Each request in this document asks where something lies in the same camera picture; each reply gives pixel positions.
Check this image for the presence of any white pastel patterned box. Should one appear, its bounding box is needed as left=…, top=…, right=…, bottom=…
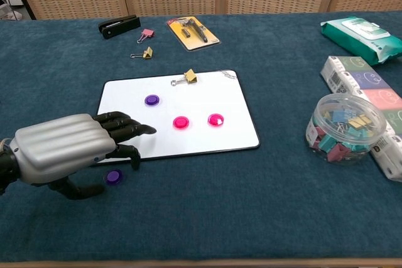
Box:
left=320, top=55, right=402, bottom=183

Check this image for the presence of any purple round magnet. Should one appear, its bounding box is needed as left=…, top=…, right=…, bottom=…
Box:
left=104, top=169, right=124, bottom=186
left=144, top=94, right=161, bottom=107

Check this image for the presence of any clear jar of binder clips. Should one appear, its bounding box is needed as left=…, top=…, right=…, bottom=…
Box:
left=305, top=92, right=388, bottom=166

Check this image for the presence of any black stapler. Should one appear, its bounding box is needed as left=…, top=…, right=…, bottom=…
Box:
left=97, top=14, right=141, bottom=40

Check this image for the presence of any green wet wipes pack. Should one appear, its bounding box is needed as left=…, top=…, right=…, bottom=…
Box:
left=320, top=16, right=402, bottom=67

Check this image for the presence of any white magnetic whiteboard black rim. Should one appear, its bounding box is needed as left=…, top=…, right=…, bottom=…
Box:
left=90, top=68, right=261, bottom=166

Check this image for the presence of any razor in yellow blister pack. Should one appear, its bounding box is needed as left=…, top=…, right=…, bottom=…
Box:
left=165, top=16, right=220, bottom=51

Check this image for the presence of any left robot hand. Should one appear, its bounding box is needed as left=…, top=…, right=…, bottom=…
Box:
left=9, top=110, right=157, bottom=200

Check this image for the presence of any gold binder clip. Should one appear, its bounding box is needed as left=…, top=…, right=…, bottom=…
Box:
left=129, top=46, right=155, bottom=60
left=170, top=68, right=199, bottom=87

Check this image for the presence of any pink round magnet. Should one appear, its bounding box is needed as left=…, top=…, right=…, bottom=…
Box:
left=207, top=113, right=225, bottom=127
left=172, top=115, right=190, bottom=130

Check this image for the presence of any pink binder clip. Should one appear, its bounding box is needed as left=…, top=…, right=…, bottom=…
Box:
left=136, top=28, right=156, bottom=44

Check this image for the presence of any blue table cloth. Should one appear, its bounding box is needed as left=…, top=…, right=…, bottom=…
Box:
left=0, top=10, right=402, bottom=262

